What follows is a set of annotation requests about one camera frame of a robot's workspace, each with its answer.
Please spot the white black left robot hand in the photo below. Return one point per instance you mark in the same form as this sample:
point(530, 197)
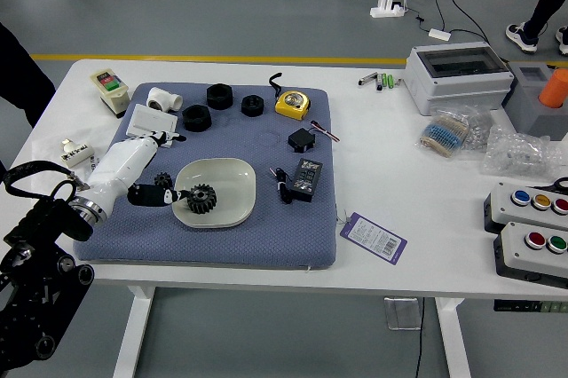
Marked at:
point(126, 163)

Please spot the small black gear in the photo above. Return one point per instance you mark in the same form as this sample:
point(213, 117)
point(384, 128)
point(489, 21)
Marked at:
point(163, 179)

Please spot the big black gear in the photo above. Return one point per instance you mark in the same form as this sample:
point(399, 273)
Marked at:
point(195, 207)

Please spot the white square plate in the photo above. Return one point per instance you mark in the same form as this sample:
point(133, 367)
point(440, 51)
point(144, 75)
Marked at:
point(231, 183)

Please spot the big black hex nut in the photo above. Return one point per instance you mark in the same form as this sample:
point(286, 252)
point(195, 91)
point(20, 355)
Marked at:
point(213, 102)
point(191, 123)

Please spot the small black hex nut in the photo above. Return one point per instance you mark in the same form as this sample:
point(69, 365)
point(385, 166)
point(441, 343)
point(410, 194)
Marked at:
point(246, 109)

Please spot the three-button control box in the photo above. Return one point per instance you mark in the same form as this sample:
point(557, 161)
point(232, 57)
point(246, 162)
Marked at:
point(501, 211)

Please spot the two-button control box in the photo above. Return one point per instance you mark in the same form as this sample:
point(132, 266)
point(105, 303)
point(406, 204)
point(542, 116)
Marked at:
point(515, 256)

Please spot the small white labelled part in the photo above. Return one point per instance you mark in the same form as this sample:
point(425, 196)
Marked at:
point(76, 154)

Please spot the white pipe tee fitting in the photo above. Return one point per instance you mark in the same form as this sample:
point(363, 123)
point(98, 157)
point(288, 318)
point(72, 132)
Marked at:
point(165, 98)

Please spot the blue-grey padded mat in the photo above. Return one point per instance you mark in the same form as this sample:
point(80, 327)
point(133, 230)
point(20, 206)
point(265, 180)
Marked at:
point(213, 245)

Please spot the white table leg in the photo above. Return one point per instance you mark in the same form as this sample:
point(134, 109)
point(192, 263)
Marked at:
point(452, 338)
point(133, 333)

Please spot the yellow tape measure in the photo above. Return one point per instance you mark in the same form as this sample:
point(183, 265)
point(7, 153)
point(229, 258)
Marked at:
point(290, 105)

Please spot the black digital display module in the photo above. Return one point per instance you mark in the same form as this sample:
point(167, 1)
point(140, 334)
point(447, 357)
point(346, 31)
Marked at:
point(307, 178)

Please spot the small silver tool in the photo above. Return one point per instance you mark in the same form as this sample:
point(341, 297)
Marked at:
point(367, 79)

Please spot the purple paper tag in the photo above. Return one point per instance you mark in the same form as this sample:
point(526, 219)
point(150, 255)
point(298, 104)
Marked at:
point(373, 238)

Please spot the green battery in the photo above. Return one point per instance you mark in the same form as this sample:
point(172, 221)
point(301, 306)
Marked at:
point(385, 81)
point(391, 81)

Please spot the white power strip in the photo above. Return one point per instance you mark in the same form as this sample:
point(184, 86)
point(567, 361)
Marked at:
point(386, 10)

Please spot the silver floor plate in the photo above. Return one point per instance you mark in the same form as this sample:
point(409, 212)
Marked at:
point(401, 313)

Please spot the bag of blue resistors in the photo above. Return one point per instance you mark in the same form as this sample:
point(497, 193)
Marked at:
point(444, 134)

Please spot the white power adapter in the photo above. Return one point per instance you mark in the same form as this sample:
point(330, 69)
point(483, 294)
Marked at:
point(439, 33)

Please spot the bag of small metal parts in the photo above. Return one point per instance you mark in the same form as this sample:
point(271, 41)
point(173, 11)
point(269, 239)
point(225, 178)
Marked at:
point(479, 129)

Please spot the clear bubble wrap bag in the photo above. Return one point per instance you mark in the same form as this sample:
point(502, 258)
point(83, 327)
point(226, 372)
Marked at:
point(519, 154)

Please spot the grey block holder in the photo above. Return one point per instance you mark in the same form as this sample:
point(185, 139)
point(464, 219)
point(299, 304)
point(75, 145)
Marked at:
point(528, 103)

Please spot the table height control panel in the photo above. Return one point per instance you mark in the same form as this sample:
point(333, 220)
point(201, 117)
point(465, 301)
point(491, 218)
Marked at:
point(528, 306)

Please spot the orange cylinder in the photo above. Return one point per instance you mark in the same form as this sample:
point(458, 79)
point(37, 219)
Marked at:
point(554, 89)

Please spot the white wall switch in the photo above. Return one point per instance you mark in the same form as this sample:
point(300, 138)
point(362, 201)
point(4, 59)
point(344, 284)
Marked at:
point(148, 120)

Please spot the beige red-green push switch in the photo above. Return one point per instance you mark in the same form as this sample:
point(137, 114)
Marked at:
point(113, 96)

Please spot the grey electrical enclosure box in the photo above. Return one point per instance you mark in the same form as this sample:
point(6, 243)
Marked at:
point(461, 89)

